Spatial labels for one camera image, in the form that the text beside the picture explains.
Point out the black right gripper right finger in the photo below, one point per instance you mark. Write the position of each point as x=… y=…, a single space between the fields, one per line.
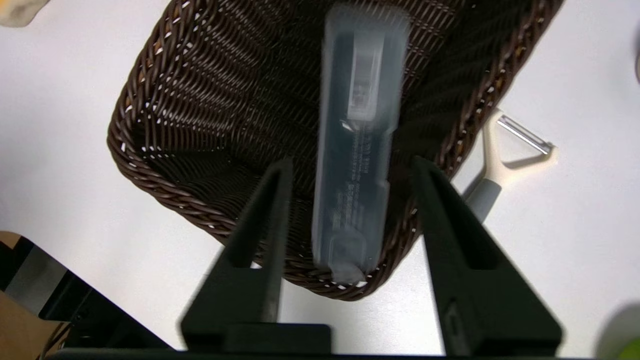
x=480 y=290

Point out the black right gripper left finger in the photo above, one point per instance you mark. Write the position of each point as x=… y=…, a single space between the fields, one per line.
x=235 y=300

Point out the grey translucent package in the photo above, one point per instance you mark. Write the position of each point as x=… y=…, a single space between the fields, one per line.
x=357 y=150

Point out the dark brown wicker basket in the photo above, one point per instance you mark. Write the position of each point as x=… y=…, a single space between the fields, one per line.
x=225 y=125

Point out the green lemon fruit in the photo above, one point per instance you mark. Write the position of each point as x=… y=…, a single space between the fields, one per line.
x=631 y=351

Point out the white soap bar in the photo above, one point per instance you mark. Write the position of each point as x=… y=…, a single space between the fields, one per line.
x=17 y=11

